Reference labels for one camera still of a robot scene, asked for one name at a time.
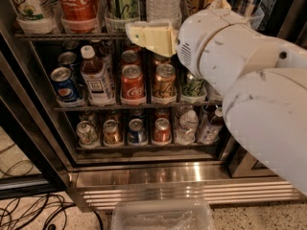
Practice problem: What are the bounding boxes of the yellow taped gripper finger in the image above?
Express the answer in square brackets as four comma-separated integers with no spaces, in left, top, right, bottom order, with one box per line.
[209,0,231,10]
[125,19,178,58]

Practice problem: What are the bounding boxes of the clear water bottle top shelf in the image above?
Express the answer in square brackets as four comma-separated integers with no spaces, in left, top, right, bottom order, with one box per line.
[146,0,181,24]

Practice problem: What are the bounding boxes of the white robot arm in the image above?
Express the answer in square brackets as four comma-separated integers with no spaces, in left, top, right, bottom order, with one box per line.
[126,9,307,195]

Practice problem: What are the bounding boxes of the green can top shelf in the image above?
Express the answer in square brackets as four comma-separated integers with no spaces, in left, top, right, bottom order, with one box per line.
[107,0,139,20]

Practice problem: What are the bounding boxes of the iced tea bottle white cap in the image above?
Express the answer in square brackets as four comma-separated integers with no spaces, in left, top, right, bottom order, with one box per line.
[81,45,114,106]

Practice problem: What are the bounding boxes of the red coca-cola can top shelf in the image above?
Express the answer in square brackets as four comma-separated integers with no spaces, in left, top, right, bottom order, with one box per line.
[59,0,100,34]

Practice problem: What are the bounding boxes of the stainless steel fridge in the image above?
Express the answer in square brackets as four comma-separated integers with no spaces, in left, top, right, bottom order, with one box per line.
[0,0,306,210]

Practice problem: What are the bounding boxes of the red coke can bottom shelf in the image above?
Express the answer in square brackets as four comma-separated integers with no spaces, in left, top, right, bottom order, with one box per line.
[153,118,171,142]

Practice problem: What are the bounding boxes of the water bottle bottom shelf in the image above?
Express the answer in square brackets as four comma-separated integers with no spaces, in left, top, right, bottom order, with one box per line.
[176,110,199,145]

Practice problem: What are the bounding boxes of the blue pepsi can bottom shelf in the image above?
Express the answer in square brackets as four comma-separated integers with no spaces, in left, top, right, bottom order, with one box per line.
[129,119,147,145]

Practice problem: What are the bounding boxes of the blue pepsi can shelf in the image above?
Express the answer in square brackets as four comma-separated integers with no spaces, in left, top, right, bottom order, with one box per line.
[129,119,147,145]
[50,67,83,103]

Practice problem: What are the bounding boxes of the tea bottle bottom shelf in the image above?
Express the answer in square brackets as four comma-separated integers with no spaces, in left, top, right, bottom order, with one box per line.
[197,107,224,145]

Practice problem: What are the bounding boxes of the blue pepsi can middle shelf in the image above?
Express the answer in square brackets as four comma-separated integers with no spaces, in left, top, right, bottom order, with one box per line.
[50,67,83,103]

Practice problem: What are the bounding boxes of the gold can bottom shelf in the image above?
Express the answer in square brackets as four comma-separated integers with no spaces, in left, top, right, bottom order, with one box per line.
[103,119,123,145]

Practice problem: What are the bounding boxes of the silver green can bottom shelf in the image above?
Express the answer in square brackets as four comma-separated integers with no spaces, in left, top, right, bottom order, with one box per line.
[76,121,98,145]

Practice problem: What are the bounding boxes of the right glass fridge door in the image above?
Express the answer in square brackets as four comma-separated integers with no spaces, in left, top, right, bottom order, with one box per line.
[228,142,275,178]

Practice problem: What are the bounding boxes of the left open fridge door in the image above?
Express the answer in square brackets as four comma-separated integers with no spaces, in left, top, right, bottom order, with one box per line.
[0,55,66,199]

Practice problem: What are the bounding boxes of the gold can middle second row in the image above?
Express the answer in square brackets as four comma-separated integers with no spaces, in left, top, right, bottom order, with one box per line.
[153,54,172,68]

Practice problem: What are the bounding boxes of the red can middle second row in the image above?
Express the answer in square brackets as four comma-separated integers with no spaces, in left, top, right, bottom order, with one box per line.
[121,50,141,67]

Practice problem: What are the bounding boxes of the gold can middle front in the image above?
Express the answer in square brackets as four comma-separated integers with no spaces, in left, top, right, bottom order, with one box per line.
[153,63,176,99]

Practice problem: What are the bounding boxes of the red coke can middle front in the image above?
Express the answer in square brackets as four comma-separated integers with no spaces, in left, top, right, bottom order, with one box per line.
[121,64,145,100]

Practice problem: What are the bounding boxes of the green can middle front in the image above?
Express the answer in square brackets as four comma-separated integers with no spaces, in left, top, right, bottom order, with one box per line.
[180,70,204,97]

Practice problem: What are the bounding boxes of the pepsi can middle second row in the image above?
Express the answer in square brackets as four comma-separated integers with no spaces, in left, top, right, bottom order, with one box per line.
[58,52,80,72]

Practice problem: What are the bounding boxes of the white 7up can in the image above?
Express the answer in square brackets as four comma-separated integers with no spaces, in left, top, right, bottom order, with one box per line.
[6,0,59,21]

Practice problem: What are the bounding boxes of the clear plastic bin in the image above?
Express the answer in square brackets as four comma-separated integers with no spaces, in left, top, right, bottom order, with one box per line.
[111,199,216,230]

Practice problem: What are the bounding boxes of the black floor cables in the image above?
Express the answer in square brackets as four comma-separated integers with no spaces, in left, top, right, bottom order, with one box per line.
[0,142,104,230]

